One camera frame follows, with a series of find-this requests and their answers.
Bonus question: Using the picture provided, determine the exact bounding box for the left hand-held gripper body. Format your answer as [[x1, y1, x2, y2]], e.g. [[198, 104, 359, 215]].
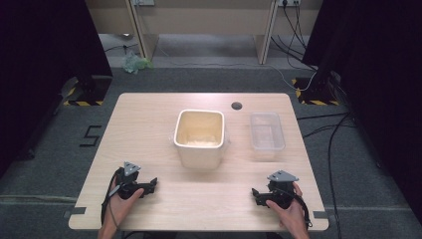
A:
[[113, 161, 149, 200]]

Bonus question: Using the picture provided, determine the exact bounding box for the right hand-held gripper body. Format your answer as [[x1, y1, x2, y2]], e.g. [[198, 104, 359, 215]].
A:
[[264, 169, 300, 210]]

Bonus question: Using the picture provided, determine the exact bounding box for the person's left hand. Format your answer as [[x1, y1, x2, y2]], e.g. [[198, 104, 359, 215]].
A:
[[105, 178, 145, 231]]

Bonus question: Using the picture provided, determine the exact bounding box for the person's right hand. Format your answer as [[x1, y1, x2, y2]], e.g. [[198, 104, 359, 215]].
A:
[[265, 181, 311, 237]]

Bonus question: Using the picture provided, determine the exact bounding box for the clear plastic container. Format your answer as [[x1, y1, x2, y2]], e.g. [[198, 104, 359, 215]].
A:
[[249, 112, 287, 161]]

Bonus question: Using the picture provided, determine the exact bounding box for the cream plastic bin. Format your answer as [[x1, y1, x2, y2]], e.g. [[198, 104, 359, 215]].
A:
[[171, 109, 231, 171]]

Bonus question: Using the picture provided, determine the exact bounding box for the hazard striped stand base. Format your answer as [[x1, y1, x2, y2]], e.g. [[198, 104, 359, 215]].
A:
[[61, 75, 113, 108], [291, 77, 341, 107]]

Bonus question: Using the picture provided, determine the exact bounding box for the green plastic bag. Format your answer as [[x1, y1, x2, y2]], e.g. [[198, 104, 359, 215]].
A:
[[120, 52, 155, 75]]

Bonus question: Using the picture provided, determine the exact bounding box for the black curtain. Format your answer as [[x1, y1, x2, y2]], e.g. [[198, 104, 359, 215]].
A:
[[302, 0, 422, 227], [0, 0, 113, 177]]

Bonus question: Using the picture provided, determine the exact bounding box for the beige wooden desk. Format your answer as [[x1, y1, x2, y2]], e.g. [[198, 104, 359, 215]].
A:
[[84, 0, 324, 66]]

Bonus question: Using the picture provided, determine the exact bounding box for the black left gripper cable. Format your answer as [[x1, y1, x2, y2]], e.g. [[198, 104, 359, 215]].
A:
[[100, 166, 124, 231]]

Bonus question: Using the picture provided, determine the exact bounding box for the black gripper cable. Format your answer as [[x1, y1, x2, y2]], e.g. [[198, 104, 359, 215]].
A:
[[100, 166, 124, 231], [275, 186, 314, 231]]

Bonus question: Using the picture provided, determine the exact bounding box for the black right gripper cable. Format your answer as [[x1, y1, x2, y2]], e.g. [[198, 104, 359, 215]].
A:
[[275, 186, 314, 231]]

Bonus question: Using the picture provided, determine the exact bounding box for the thin black floor cable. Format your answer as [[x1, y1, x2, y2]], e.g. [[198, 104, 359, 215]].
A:
[[105, 43, 139, 56]]

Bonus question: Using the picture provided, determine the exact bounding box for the black wall cable bundle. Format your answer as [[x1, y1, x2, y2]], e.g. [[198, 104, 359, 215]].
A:
[[270, 0, 317, 72]]

